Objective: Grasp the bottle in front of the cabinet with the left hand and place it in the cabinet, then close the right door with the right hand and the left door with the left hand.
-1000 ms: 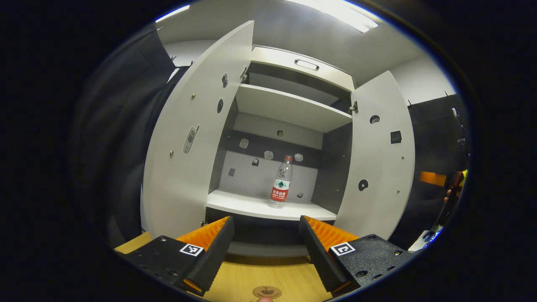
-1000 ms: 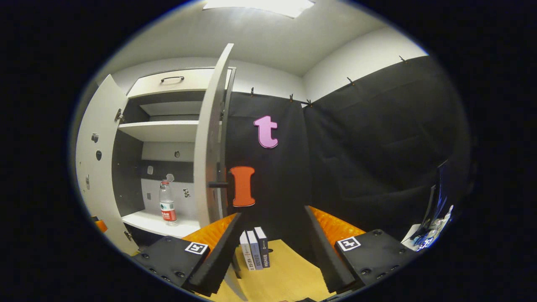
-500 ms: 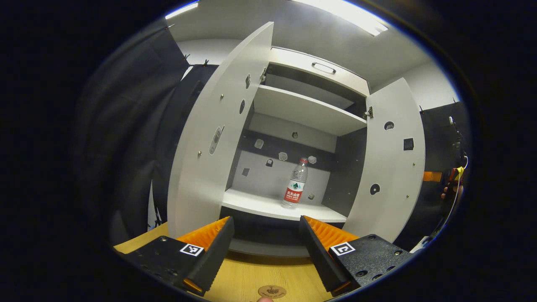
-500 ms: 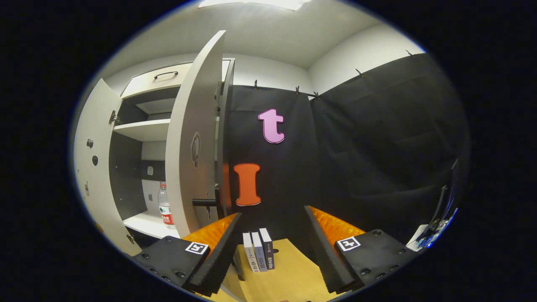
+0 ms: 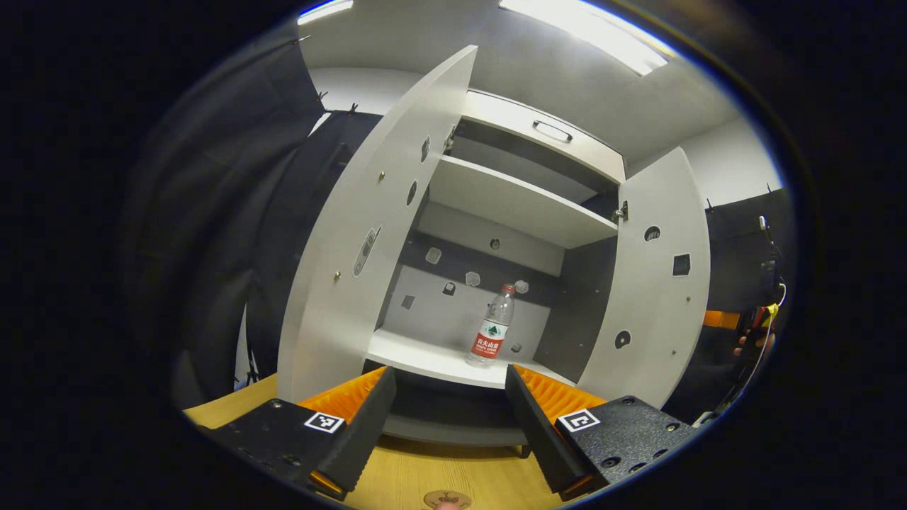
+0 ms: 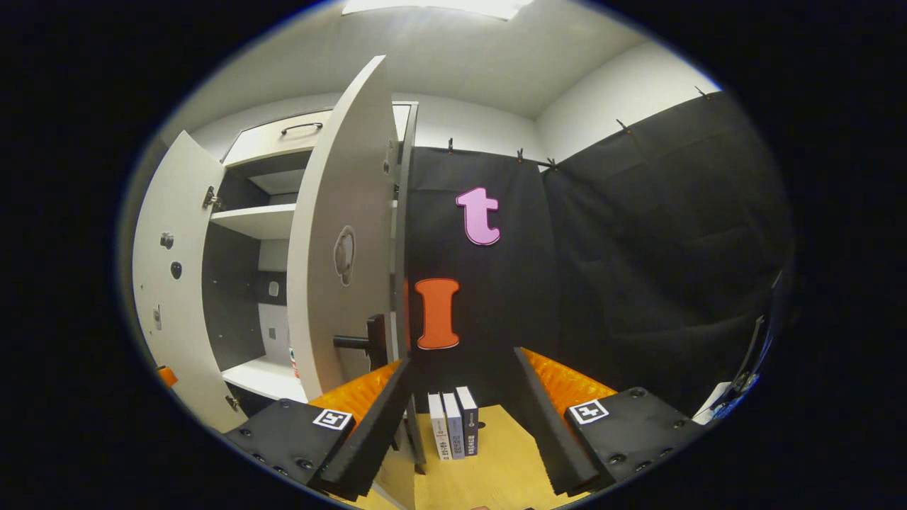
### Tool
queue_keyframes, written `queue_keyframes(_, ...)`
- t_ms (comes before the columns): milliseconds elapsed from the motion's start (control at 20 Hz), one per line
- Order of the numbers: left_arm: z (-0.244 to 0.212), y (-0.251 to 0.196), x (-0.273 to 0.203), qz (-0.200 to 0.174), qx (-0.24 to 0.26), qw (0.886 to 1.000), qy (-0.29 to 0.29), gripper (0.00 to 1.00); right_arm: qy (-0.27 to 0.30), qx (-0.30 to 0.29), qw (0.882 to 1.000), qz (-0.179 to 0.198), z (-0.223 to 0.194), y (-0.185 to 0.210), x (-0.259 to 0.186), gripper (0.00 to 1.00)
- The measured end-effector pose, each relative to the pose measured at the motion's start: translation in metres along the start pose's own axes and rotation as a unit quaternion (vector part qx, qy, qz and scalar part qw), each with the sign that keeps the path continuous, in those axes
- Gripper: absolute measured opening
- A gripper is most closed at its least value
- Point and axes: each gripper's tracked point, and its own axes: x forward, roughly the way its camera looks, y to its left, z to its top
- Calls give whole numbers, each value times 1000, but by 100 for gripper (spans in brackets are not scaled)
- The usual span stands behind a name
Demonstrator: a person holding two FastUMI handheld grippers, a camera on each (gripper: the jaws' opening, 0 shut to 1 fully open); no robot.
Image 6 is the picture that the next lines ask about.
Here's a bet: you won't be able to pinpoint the pale grey book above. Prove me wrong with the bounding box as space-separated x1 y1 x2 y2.
442 392 466 460

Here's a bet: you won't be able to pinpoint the white cabinet door cat stickers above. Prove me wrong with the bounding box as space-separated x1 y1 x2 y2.
133 130 249 434

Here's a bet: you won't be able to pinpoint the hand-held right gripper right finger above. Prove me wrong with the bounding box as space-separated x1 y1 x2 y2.
510 346 709 497

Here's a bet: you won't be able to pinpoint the white drawer with black handle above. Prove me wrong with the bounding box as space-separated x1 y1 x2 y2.
223 104 413 169

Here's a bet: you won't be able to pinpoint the white book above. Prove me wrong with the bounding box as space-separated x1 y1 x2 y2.
428 393 453 461

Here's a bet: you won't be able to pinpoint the long ceiling light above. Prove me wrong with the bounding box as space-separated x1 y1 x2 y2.
342 0 534 21

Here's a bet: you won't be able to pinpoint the white cabinet shelf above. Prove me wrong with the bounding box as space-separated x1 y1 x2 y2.
210 202 298 240

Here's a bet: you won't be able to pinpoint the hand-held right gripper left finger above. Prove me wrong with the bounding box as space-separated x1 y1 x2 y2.
223 359 413 500

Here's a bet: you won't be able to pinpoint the white open cabinet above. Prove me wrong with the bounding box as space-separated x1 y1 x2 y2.
202 103 427 475

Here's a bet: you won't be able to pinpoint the black backdrop cloth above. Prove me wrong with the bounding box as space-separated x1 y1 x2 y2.
404 91 794 419

